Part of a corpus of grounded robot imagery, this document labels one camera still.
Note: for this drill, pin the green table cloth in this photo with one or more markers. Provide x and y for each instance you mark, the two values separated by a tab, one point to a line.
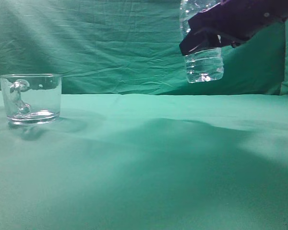
143	162

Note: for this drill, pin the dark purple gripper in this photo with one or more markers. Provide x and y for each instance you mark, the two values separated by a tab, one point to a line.
231	23

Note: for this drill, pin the clear glass mug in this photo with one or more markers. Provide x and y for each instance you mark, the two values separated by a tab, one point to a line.
31	98

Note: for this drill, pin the clear plastic water bottle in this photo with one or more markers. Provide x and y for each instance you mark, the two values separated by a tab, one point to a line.
205	65

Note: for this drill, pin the green backdrop cloth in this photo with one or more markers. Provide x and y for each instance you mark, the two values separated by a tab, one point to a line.
129	46

